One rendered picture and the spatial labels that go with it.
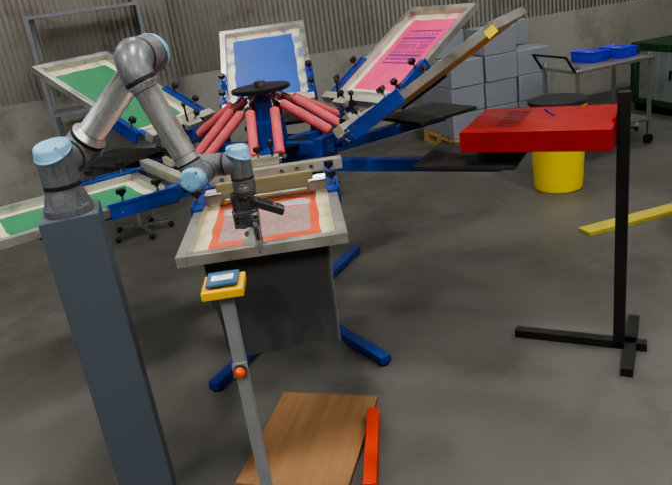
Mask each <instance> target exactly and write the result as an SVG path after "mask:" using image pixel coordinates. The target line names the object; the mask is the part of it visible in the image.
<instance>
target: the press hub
mask: <svg viewBox="0 0 672 485"><path fill-rule="evenodd" d="M289 86H290V82H288V81H269V82H265V80H256V81H254V84H250V85H245V86H241V87H238V88H235V89H233V90H231V95H233V96H253V97H254V95H257V96H256V97H255V98H254V104H255V109H256V115H257V117H256V125H257V136H258V146H259V147H261V151H263V150H264V147H269V145H268V144H267V143H266V141H267V139H271V140H272V141H273V134H272V125H271V116H270V108H271V107H272V102H271V97H269V96H267V95H266V94H269V95H270V93H272V92H276V91H280V90H283V89H286V88H288V87H289ZM280 116H281V124H282V132H283V140H284V143H285V142H287V141H301V140H307V138H306V137H305V136H304V135H303V136H299V137H296V138H292V139H288V136H291V135H295V134H287V129H286V123H285V117H284V116H283V115H280ZM284 148H285V153H286V152H290V151H293V150H296V149H298V148H300V147H299V144H284Z"/></svg>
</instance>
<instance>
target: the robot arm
mask: <svg viewBox="0 0 672 485"><path fill-rule="evenodd" d="M169 60H170V51H169V47H168V45H167V44H166V42H165V41H164V40H163V39H162V38H161V37H159V36H158V35H155V34H149V33H144V34H141V35H139V36H134V37H128V38H125V39H123V40H122V41H121V42H120V43H119V44H118V45H117V47H116V49H115V52H114V63H115V67H116V70H117V71H116V73H115V74H114V76H113V77H112V79H111V80H110V82H109V83H108V85H107V86H106V87H105V89H104V90H103V92H102V93H101V95H100V96H99V98H98V99H97V101H96V102H95V104H94V105H93V106H92V108H91V109H90V111H89V112H88V114H87V115H86V117H85V118H84V120H83V121H82V123H76V124H74V125H73V127H72V128H71V130H70V131H69V133H68V134H67V136H66V137H55V138H51V139H47V140H46V141H42V142H40V143H38V144H37V145H35V146H34V148H33V150H32V153H33V160H34V163H35V164H36V168H37V171H38V174H39V177H40V181H41V184H42V187H43V190H44V214H45V218H46V219H48V220H61V219H67V218H72V217H76V216H79V215H82V214H84V213H87V212H89V211H91V210H92V209H93V208H94V204H93V200H92V199H91V197H90V196H89V194H88V193H87V191H86V190H85V188H84V187H83V185H82V182H81V178H80V175H79V172H80V171H82V170H84V169H86V168H87V167H90V166H92V165H94V164H95V163H96V162H97V161H98V160H99V159H100V158H101V156H102V154H103V148H104V147H105V145H106V141H105V137H106V136H107V134H108V133H109V131H110V130H111V129H112V127H113V126H114V124H115V123H116V122H117V120H118V119H119V117H120V116H121V115H122V113H123V112H124V110H125V109H126V107H127V106H128V105H129V103H130V102H131V100H132V99H133V98H134V96H135V97H136V99H137V101H138V102H139V104H140V106H141V107H142V109H143V111H144V112H145V114H146V116H147V117H148V119H149V121H150V122H151V124H152V126H153V127H154V129H155V131H156V132H157V134H158V136H159V137H160V139H161V141H162V142H163V144H164V146H165V147H166V149H167V151H168V152H169V154H170V156H171V158H172V159H173V161H174V163H175V164H176V166H177V168H178V169H179V171H180V173H181V176H180V183H181V185H182V187H183V188H184V189H185V190H187V191H189V192H197V191H200V190H201V189H203V188H204V187H206V185H207V184H208V183H209V182H210V181H211V180H212V179H213V178H215V177H216V176H227V175H230V177H231V181H232V186H233V192H232V193H230V200H231V202H232V207H233V209H232V215H233V220H234V224H235V229H247V228H248V227H250V229H249V230H248V231H246V232H245V236H246V238H245V239H244V240H243V243H244V244H245V245H250V246H257V247H258V251H259V254H261V252H262V249H263V246H262V242H263V235H262V228H261V222H260V213H259V209H262V210H265V211H269V212H272V213H275V214H279V215H283V214H284V211H285V206H284V205H283V204H280V203H277V202H273V201H270V200H267V199H264V198H260V197H257V196H254V195H256V194H257V192H256V183H255V178H254V173H253V167H252V162H251V156H250V152H249V148H248V146H247V145H246V144H244V143H238V144H232V145H229V146H227V147H226V148H225V152H222V153H212V154H200V155H198V153H197V151H196V150H195V148H194V146H193V144H192V143H191V141H190V139H189V137H188V136H187V134H186V132H185V131H184V129H183V127H182V125H181V124H180V122H179V120H178V119H177V117H176V115H175V113H174V112H173V110H172V108H171V106H170V105H169V103H168V101H167V100H166V98H165V96H164V94H163V93H162V91H161V89H160V88H159V86H158V84H157V82H156V79H157V75H156V74H157V73H158V72H159V71H161V70H163V69H164V68H165V67H166V66H167V65H168V63H169ZM244 198H246V199H244Z"/></svg>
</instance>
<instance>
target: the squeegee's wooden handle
mask: <svg viewBox="0 0 672 485"><path fill-rule="evenodd" d="M308 179H313V175H312V170H311V169H310V170H303V171H296V172H289V173H283V174H276V175H269V176H262V177H256V178H255V183H256V192H257V194H261V193H267V192H274V191H281V190H288V189H294V188H301V187H307V189H309V188H310V187H309V181H308ZM215 188H216V192H217V193H220V192H221V194H222V199H223V201H225V199H227V198H230V193H232V192H233V186H232V181H229V182H222V183H216V185H215Z"/></svg>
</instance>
